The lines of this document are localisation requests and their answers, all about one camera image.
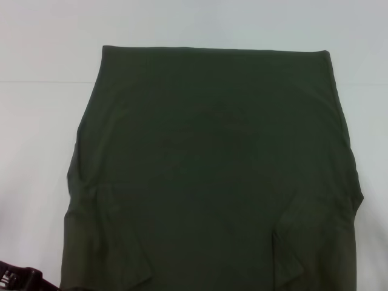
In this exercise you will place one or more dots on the dark green shirt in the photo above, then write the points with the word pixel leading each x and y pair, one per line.
pixel 206 166

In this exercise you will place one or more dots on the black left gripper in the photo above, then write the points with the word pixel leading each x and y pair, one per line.
pixel 21 279

